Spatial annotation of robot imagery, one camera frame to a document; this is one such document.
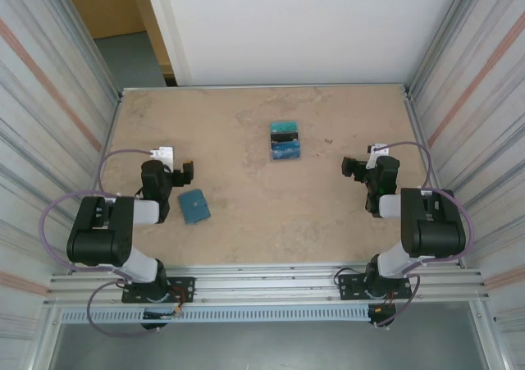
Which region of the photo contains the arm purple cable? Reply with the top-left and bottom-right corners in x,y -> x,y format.
375,140 -> 477,329
39,148 -> 161,338

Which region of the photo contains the teal plastic card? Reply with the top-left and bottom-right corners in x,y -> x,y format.
270,120 -> 299,135

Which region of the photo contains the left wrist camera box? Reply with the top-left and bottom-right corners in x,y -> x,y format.
148,144 -> 176,167

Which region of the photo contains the aluminium table border frame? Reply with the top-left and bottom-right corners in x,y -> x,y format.
69,83 -> 468,273

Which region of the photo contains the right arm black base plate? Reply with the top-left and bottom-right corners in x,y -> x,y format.
338,271 -> 413,301

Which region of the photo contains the stack of teal blue cards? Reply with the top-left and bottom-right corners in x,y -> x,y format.
268,119 -> 305,162

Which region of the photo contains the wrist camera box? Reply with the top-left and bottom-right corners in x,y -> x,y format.
366,143 -> 390,171
148,144 -> 176,167

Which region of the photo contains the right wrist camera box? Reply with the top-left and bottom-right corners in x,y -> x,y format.
366,143 -> 390,171

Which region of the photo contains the teal leather card holder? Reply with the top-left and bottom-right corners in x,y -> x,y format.
177,188 -> 212,226

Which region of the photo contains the black plastic card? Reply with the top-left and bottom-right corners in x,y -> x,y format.
269,130 -> 300,144

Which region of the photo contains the aluminium extrusion rail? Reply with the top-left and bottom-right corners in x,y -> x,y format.
44,264 -> 491,306

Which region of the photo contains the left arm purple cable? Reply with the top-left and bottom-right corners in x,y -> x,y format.
39,148 -> 161,338

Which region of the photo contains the wooden door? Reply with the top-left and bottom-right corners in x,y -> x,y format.
58,0 -> 176,87

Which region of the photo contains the blue plastic card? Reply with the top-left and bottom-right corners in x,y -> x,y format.
270,140 -> 303,161

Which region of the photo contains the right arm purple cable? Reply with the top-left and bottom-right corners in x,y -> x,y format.
375,140 -> 477,329

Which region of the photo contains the slotted grey cable duct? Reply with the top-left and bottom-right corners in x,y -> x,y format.
61,307 -> 372,324

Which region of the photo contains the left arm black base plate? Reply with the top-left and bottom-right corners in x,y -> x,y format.
121,276 -> 196,304

